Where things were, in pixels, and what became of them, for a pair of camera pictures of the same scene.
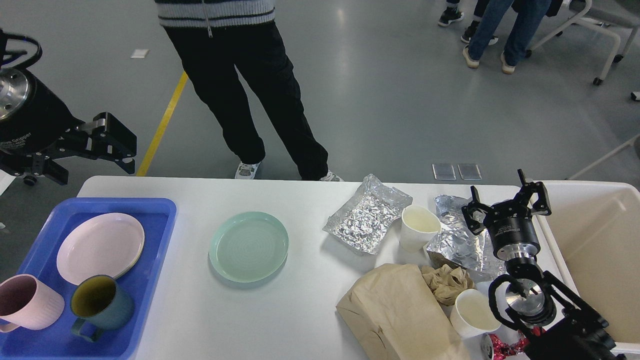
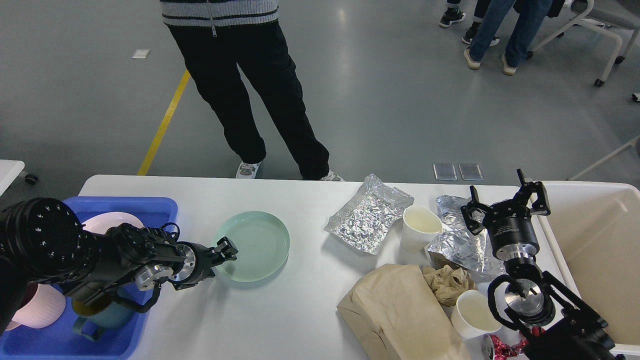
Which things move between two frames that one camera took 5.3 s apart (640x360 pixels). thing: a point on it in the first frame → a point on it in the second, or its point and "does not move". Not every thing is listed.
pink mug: (25, 302) does not move
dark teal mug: (100, 304) does not move
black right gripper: (510, 223) does not move
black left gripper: (32, 118) → (198, 262)
